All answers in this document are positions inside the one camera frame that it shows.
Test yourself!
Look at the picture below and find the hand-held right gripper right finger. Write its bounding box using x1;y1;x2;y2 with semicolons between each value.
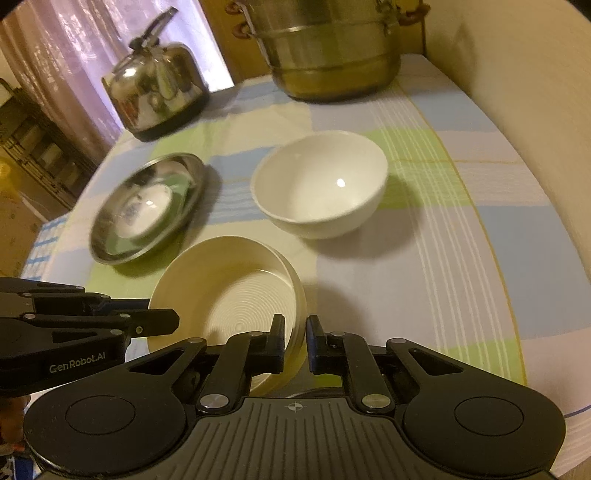
307;315;465;414

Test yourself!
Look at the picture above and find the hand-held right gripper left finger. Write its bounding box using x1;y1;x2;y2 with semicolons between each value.
127;314;287;414

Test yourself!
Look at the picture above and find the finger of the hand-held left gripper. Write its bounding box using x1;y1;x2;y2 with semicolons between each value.
21;300;181;341
0;277;114;319

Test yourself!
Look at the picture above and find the cream ribbed bowl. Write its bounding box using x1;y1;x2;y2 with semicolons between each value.
147;235;308;398

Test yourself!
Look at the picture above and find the white floral small dish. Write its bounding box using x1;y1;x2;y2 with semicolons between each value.
117;185;174;241

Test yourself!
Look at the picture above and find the green square plate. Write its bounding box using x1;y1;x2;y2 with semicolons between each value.
111;173;195;254

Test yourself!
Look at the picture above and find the stainless steel plate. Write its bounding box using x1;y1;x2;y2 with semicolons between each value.
89;153;205;266

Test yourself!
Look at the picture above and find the white ceramic bowl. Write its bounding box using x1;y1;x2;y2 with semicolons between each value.
250;130;389;240

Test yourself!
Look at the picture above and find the blue white patterned cloth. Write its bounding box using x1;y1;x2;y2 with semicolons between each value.
25;217;70;278

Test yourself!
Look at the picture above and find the checked tablecloth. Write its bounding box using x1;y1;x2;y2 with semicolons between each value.
23;53;591;416

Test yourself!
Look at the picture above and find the dark storage shelf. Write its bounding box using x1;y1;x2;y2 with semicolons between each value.
0;78;98;217

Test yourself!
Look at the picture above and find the stainless steel kettle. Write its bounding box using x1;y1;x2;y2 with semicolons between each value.
102;7;211;143

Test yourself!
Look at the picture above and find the beige patterned curtain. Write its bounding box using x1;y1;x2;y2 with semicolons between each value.
0;14;125;155

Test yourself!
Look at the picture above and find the wooden panel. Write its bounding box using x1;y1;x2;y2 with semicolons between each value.
198;0;278;88

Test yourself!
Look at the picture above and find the stainless steel steamer pot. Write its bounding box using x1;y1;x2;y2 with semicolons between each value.
225;0;430;103

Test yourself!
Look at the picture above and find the sheer pink curtain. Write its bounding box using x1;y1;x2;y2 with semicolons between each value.
88;0;234;88

